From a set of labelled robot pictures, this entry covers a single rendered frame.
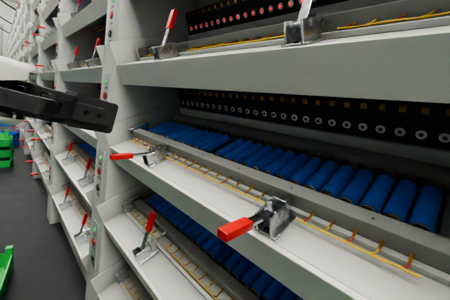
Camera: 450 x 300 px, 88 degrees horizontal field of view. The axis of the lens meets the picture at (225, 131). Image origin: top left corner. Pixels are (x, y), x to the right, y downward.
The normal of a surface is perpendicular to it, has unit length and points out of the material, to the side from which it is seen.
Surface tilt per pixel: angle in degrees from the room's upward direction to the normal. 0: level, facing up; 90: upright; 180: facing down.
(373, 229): 113
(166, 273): 23
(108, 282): 90
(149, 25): 90
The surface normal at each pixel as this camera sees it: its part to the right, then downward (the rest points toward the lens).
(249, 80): -0.71, 0.36
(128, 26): 0.69, 0.16
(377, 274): -0.15, -0.92
